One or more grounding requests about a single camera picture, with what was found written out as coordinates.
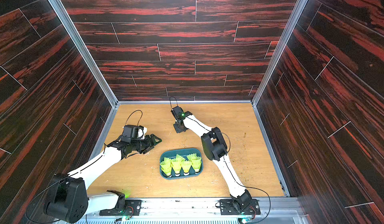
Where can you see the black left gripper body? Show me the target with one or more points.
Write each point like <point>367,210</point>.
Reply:
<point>143,145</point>

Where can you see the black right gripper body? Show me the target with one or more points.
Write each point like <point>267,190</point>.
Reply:
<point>179,125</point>

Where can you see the yellow shuttlecock two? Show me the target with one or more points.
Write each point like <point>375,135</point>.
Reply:
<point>179,158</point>

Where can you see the yellow shuttlecock eight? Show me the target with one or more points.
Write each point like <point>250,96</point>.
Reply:
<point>166,167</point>

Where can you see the yellow shuttlecock three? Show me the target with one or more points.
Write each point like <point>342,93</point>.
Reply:
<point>192,157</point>

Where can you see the yellow shuttlecock nine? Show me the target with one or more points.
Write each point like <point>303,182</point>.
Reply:
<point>176,166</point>

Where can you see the yellow shuttlecock one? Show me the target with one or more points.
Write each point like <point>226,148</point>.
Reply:
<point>196,164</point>

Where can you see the yellow shuttlecock four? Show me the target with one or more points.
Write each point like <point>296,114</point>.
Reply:
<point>186,166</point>

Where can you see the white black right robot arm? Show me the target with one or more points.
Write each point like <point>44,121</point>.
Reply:
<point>215,149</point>

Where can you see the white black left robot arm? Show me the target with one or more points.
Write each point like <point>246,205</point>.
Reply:
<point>67,197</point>

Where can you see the teal plastic storage tray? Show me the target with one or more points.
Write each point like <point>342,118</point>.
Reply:
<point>183,152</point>

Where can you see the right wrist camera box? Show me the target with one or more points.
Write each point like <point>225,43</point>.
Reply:
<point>177,112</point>

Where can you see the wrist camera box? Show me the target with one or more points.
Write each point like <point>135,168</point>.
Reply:
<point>132,132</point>
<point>177,112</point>

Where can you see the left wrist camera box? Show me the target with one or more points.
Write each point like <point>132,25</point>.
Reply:
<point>132,132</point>

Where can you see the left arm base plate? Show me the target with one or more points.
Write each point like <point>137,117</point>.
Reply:
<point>130,208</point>

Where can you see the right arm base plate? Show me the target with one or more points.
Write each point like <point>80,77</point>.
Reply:
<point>229,208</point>

